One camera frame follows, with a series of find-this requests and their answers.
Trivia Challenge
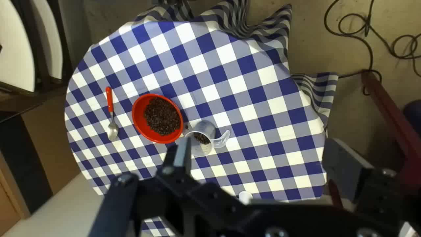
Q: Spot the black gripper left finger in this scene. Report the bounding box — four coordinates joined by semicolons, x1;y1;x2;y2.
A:
90;137;212;237

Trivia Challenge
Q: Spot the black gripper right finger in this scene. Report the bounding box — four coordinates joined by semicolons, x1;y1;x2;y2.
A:
324;137;421;229

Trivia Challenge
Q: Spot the spoon with orange handle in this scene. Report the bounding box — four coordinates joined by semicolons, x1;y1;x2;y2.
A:
104;85;121;142

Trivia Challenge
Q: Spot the orange bowl with dark contents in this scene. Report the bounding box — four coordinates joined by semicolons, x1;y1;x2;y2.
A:
131;92;186;144

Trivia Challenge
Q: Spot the clear plastic cup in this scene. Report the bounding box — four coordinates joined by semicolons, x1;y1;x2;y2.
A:
186;119;232;155

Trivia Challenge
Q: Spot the blue white checkered tablecloth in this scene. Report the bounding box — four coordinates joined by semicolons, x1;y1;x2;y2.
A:
65;0;340;204

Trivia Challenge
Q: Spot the white curved panel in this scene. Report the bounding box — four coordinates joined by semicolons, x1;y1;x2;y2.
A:
0;0;37;93
31;0;66;81

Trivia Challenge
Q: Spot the reddish brown wooden frame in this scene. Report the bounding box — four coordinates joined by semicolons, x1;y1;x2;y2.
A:
361;69;421;190

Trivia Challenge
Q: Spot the black floor cable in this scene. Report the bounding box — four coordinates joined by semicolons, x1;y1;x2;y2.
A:
323;0;421;96

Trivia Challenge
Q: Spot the dark wooden chair frame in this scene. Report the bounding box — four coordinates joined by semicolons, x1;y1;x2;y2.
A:
0;0;90;98

